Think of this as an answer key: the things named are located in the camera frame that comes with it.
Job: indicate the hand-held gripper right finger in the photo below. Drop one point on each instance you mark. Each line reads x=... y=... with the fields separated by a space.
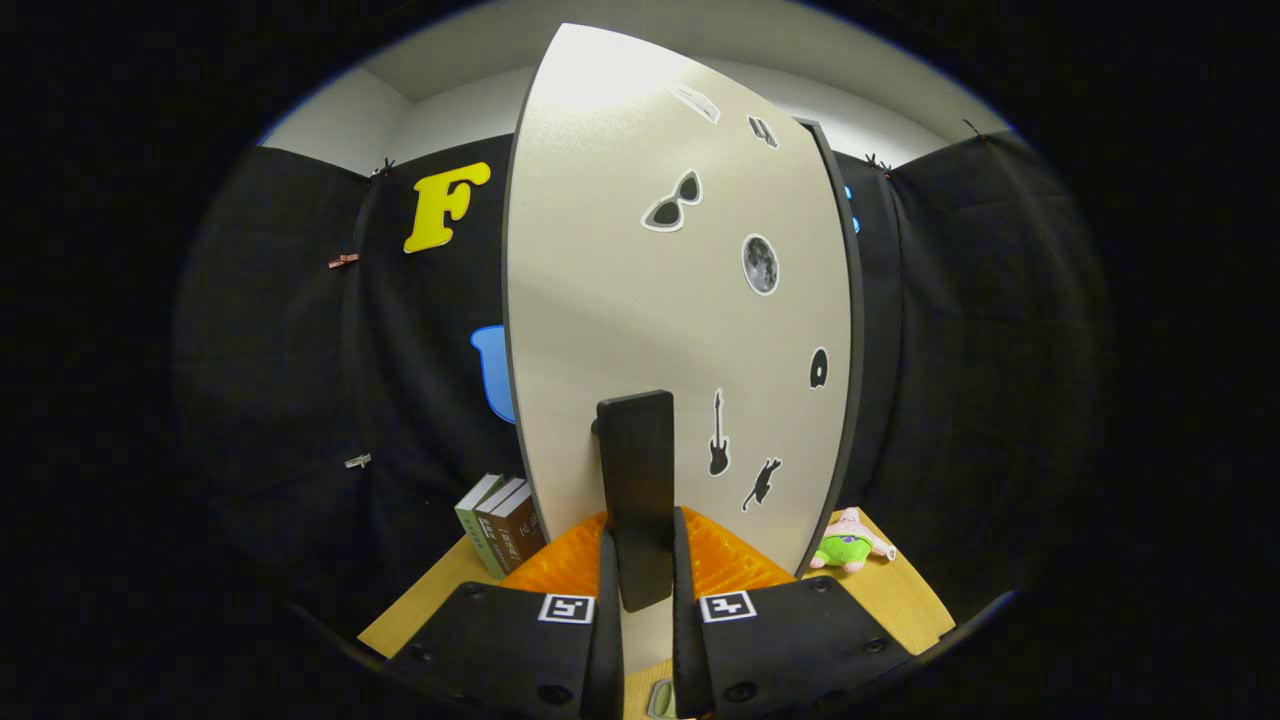
x=780 y=650

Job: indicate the black backdrop cloth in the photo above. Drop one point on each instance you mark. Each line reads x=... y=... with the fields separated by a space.
x=980 y=350

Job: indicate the pink and green plush toy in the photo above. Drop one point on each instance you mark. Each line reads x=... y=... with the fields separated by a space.
x=845 y=545

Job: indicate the reddish clip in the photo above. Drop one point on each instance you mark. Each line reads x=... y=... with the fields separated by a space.
x=343 y=260

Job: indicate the green book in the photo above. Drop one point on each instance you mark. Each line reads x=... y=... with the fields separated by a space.
x=478 y=525

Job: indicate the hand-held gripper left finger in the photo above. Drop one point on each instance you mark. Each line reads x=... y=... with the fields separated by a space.
x=520 y=650

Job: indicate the black binder clip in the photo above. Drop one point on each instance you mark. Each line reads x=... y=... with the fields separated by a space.
x=975 y=128
x=385 y=167
x=878 y=162

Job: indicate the brown book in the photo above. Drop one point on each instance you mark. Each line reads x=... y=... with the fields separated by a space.
x=498 y=530
x=522 y=530

